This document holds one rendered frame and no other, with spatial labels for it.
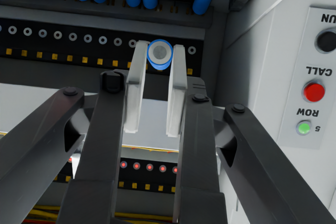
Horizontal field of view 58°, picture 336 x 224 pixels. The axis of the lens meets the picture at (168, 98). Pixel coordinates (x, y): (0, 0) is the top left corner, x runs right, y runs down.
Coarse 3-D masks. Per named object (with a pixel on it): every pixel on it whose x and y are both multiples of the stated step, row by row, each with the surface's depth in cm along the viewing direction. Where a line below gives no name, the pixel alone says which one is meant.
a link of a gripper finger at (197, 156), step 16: (192, 96) 14; (192, 112) 13; (208, 112) 13; (192, 128) 12; (208, 128) 12; (192, 144) 11; (208, 144) 11; (192, 160) 10; (208, 160) 10; (176, 176) 13; (192, 176) 10; (208, 176) 10; (176, 192) 11; (192, 192) 8; (208, 192) 8; (176, 208) 9; (192, 208) 8; (208, 208) 8; (224, 208) 8
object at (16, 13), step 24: (168, 0) 39; (216, 0) 37; (240, 0) 29; (264, 0) 26; (72, 24) 41; (96, 24) 41; (120, 24) 41; (144, 24) 41; (168, 24) 41; (240, 24) 34
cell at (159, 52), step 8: (160, 40) 20; (152, 48) 20; (160, 48) 20; (168, 48) 20; (152, 56) 20; (160, 56) 20; (168, 56) 20; (152, 64) 21; (160, 64) 20; (168, 64) 23
